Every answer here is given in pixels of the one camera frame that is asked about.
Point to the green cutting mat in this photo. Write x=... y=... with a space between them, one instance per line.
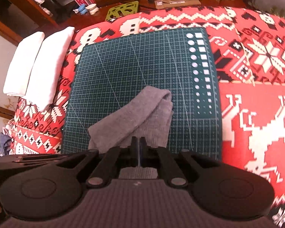
x=111 y=73

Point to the green plastic crate lid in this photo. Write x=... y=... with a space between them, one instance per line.
x=122 y=10

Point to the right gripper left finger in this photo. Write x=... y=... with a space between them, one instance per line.
x=110 y=164

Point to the grey polo shirt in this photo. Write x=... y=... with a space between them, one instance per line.
x=148 y=114

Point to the red patterned christmas tablecloth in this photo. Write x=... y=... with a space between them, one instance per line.
x=249 y=53

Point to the pile of clothes floor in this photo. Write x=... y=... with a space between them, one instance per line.
x=5 y=142

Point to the folded cream towel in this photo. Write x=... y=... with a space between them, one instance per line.
x=21 y=65

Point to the folded white towel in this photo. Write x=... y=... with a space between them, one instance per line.
x=47 y=68

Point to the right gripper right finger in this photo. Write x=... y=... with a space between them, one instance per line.
x=162 y=160

